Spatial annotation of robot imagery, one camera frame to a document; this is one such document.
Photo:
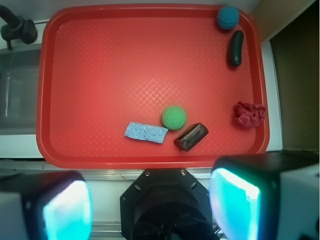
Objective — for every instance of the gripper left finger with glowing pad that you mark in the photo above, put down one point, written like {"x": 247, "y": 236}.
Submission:
{"x": 45, "y": 206}

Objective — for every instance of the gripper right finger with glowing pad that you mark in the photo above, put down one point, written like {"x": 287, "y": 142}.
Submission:
{"x": 269, "y": 196}

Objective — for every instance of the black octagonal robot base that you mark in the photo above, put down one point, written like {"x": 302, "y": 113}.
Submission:
{"x": 166, "y": 204}

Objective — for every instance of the black shiny box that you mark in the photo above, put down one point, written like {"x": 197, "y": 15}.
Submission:
{"x": 191, "y": 137}

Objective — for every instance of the crumpled red paper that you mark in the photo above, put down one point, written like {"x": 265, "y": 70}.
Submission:
{"x": 249, "y": 115}

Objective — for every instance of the green textured ball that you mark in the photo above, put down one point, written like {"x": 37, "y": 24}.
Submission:
{"x": 174, "y": 117}

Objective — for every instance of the light blue sponge block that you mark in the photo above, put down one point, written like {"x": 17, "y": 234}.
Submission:
{"x": 146, "y": 132}

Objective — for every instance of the grey metal bin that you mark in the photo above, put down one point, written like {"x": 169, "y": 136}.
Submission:
{"x": 19, "y": 75}

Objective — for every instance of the black oblong cylinder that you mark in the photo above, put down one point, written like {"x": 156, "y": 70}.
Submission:
{"x": 234, "y": 52}

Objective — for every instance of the red plastic tray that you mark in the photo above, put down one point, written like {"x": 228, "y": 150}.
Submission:
{"x": 103, "y": 67}

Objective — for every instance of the blue textured ball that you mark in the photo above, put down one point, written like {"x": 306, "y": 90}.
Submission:
{"x": 228, "y": 17}

